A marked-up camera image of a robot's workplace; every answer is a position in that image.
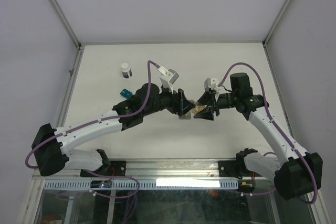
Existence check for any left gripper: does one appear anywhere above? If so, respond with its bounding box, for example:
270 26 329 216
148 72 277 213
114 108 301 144
143 83 195 117

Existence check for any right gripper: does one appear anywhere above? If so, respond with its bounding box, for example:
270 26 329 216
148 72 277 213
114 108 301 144
193 90 238 121

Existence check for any clear bottle with orange pills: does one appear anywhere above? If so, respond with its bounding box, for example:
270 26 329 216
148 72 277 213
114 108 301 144
191 101 206 115

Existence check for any grey pill box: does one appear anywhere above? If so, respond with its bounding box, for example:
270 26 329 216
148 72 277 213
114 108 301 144
178 113 192 120

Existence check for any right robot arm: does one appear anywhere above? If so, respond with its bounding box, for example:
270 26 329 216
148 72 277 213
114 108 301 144
194 72 323 200

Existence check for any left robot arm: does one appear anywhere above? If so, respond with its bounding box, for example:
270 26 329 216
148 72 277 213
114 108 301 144
32 83 195 177

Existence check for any blue pill box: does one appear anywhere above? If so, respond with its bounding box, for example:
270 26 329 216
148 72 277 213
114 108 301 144
120 89 133 99

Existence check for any white cap pill bottle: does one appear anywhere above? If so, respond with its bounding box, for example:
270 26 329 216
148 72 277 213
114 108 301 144
121 62 132 79

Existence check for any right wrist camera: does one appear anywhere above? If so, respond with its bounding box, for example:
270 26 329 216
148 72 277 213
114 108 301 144
204 78 222 94

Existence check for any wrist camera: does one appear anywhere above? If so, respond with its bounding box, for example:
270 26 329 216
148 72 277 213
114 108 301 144
204 78 222 94
157 66 179 94

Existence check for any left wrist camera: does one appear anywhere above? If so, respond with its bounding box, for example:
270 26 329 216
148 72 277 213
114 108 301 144
157 66 179 94

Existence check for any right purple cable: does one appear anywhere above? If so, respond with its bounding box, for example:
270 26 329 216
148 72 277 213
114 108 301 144
219 62 318 205

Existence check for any purple cable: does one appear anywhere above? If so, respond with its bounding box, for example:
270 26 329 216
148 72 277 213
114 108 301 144
25 60 161 224
219 62 318 205

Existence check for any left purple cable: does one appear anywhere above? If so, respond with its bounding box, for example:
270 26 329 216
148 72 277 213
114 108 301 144
25 60 161 224

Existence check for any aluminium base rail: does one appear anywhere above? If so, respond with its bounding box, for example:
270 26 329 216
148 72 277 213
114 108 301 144
33 157 318 184

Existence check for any right aluminium frame post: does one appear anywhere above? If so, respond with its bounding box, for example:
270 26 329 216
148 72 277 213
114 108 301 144
262 0 293 47

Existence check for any aluminium frame post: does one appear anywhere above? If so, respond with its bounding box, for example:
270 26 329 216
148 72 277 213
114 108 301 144
262 0 293 47
48 0 81 49

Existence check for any white slotted cable duct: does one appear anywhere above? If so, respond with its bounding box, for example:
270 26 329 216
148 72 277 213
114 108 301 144
44 178 238 191

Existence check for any left aluminium frame post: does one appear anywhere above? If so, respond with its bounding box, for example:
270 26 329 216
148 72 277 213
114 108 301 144
48 0 81 49

